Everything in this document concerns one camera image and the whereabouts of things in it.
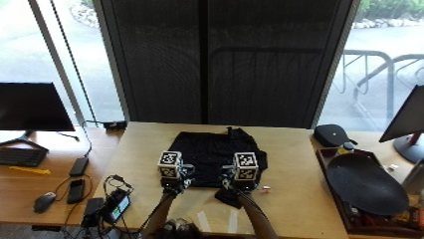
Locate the person's right hand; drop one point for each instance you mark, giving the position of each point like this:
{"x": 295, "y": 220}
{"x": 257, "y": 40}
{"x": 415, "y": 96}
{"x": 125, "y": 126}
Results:
{"x": 241, "y": 186}

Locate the person's left hand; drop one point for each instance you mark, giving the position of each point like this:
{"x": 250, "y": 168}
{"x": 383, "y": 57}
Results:
{"x": 173, "y": 184}

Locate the white marker cube right glove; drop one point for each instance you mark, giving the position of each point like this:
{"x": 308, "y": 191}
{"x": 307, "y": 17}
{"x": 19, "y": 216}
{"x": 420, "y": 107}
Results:
{"x": 245, "y": 166}

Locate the white marker cube glove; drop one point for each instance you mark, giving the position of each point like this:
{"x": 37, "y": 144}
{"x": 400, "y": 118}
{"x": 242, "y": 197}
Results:
{"x": 170, "y": 163}
{"x": 245, "y": 166}

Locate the white marker cube left glove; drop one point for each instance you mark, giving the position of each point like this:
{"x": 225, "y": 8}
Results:
{"x": 170, "y": 163}

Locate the black cloth garment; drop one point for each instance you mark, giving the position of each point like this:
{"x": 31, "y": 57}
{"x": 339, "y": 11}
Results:
{"x": 207, "y": 156}

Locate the small white clip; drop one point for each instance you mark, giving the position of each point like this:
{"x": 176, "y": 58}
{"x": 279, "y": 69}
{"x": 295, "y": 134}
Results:
{"x": 266, "y": 188}

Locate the smartphone with lit screen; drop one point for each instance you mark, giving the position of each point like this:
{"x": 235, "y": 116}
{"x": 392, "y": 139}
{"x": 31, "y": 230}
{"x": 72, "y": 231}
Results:
{"x": 118, "y": 207}

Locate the dark brown wooden tray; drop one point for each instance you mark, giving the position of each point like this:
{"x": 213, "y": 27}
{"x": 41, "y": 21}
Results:
{"x": 328, "y": 172}

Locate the small black box device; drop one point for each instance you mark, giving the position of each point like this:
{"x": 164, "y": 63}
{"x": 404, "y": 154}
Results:
{"x": 93, "y": 207}

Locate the black power adapter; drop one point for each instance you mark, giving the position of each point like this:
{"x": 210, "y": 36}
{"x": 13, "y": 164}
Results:
{"x": 78, "y": 166}

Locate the black phone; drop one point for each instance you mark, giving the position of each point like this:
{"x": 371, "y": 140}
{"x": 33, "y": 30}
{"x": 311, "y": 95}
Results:
{"x": 76, "y": 191}

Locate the black zipped case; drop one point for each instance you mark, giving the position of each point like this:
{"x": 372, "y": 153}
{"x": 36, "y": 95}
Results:
{"x": 331, "y": 135}

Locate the yellow bottle with black cap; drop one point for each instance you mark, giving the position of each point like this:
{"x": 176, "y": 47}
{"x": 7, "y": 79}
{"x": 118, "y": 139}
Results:
{"x": 346, "y": 148}

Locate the black oval dish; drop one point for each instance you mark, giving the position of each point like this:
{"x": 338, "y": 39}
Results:
{"x": 366, "y": 184}

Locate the black computer mouse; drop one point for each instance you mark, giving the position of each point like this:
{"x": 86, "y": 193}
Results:
{"x": 44, "y": 201}

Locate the dark mesh window screen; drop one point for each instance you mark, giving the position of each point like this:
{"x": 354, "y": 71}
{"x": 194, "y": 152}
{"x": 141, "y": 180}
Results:
{"x": 221, "y": 63}

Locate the yellow plastic strip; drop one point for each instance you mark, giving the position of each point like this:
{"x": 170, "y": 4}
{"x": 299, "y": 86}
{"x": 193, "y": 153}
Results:
{"x": 31, "y": 170}

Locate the small white block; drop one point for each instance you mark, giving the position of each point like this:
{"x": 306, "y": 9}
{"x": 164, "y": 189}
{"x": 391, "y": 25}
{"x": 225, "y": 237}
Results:
{"x": 392, "y": 167}

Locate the black keyboard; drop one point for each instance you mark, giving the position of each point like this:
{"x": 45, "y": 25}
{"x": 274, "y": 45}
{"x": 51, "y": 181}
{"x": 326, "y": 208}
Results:
{"x": 20, "y": 157}

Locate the pile of colourful small items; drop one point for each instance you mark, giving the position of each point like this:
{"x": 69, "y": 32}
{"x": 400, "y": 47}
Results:
{"x": 392, "y": 217}

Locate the black computer monitor with legs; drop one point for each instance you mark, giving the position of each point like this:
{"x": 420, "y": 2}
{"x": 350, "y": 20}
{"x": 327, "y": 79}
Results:
{"x": 31, "y": 106}

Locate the grey metal bicycle rack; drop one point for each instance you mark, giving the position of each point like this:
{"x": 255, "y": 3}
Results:
{"x": 375, "y": 79}

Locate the black monitor with round base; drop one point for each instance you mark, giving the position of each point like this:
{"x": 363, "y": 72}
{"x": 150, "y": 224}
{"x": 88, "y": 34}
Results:
{"x": 408, "y": 119}

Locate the grey window frame post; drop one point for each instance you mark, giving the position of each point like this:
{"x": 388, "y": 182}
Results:
{"x": 55, "y": 56}

